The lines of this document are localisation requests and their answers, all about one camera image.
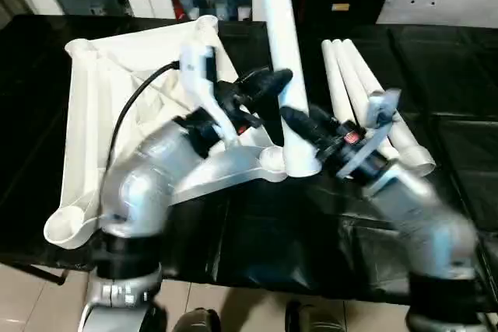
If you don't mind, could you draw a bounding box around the white plastic table leg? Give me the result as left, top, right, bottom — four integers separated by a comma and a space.
341, 38, 437, 177
258, 0, 323, 178
321, 39, 365, 125
331, 39, 402, 160

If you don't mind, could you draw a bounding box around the white plastic table top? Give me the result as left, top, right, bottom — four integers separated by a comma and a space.
43, 15, 291, 250

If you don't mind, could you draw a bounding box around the black padded work mat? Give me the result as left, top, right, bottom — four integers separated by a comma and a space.
0, 15, 498, 304

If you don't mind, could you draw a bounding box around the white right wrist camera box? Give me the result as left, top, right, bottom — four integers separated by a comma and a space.
336, 88, 402, 180

